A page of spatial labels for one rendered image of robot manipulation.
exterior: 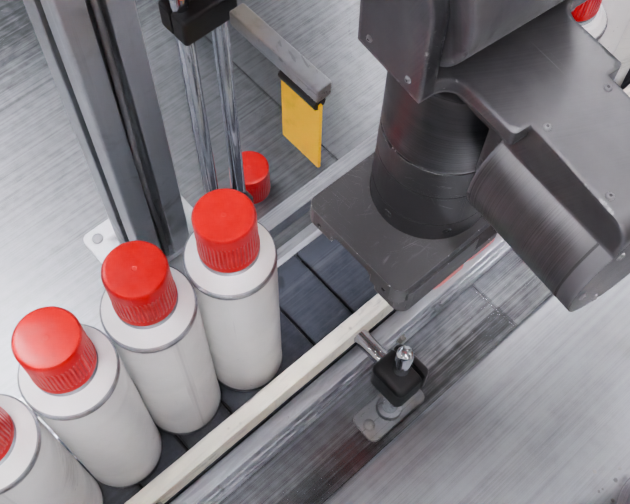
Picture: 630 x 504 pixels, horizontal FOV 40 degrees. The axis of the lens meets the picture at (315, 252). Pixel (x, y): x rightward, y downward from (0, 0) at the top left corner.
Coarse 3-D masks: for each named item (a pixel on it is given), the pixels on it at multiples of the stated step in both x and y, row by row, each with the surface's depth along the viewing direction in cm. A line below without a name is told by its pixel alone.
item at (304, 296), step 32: (320, 256) 65; (352, 256) 66; (288, 288) 64; (320, 288) 64; (352, 288) 64; (288, 320) 63; (320, 320) 63; (384, 320) 66; (288, 352) 62; (224, 416) 60; (96, 480) 57; (192, 480) 58
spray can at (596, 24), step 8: (592, 0) 53; (600, 0) 53; (576, 8) 53; (584, 8) 53; (592, 8) 53; (600, 8) 55; (576, 16) 54; (584, 16) 54; (592, 16) 54; (600, 16) 55; (584, 24) 55; (592, 24) 55; (600, 24) 55; (592, 32) 55; (600, 32) 55
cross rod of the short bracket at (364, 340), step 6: (366, 330) 60; (360, 336) 59; (366, 336) 59; (372, 336) 60; (354, 342) 60; (360, 342) 59; (366, 342) 59; (372, 342) 59; (378, 342) 59; (360, 348) 60; (366, 348) 59; (372, 348) 59; (378, 348) 59; (384, 348) 59; (366, 354) 59; (372, 354) 59; (378, 354) 59; (384, 354) 59; (372, 360) 59; (378, 360) 59
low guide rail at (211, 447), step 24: (360, 312) 60; (384, 312) 60; (336, 336) 59; (312, 360) 58; (288, 384) 57; (240, 408) 56; (264, 408) 56; (216, 432) 56; (240, 432) 56; (192, 456) 55; (216, 456) 56; (168, 480) 54
